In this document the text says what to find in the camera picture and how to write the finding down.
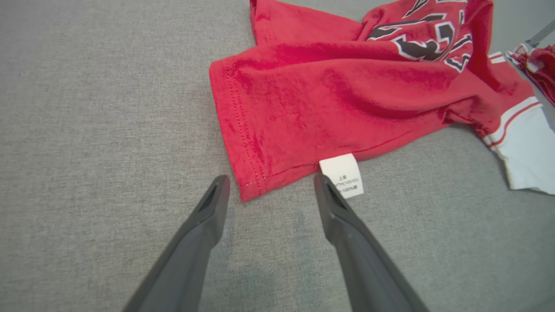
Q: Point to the red shorts white side stripe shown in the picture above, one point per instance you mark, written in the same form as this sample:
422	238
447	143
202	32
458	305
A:
544	69

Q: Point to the red Bulls 23 jersey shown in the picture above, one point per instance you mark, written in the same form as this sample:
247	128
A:
325	95

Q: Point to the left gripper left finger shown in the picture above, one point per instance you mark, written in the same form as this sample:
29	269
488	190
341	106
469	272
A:
182	268

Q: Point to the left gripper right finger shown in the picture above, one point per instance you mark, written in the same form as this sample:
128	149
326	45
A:
368	277

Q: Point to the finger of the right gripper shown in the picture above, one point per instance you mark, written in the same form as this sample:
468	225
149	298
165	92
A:
544	34

